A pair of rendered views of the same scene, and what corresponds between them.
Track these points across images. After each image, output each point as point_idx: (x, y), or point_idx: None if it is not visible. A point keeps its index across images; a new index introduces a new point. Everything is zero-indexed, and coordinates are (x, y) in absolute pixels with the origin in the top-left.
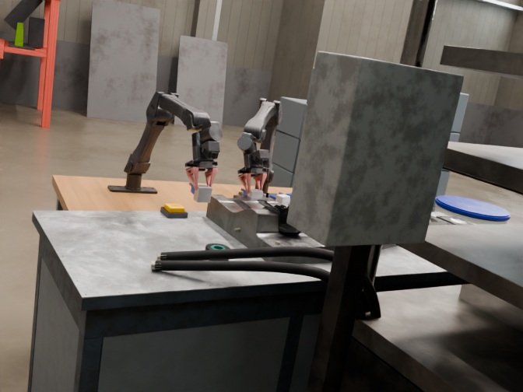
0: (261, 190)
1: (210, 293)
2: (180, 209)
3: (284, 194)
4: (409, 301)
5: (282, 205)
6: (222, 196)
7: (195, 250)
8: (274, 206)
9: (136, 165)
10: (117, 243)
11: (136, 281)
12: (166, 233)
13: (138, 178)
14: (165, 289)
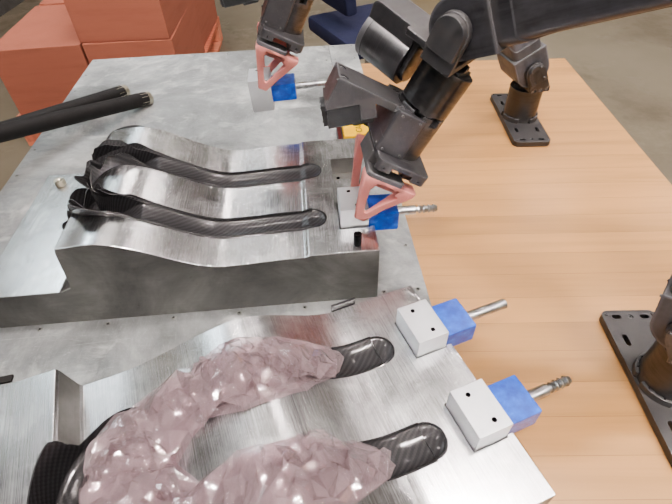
0: (355, 211)
1: None
2: (343, 133)
3: (540, 385)
4: None
5: (107, 157)
6: (342, 154)
7: (103, 101)
8: (135, 158)
9: (498, 57)
10: (222, 83)
11: (102, 85)
12: (254, 122)
13: (511, 93)
14: (69, 98)
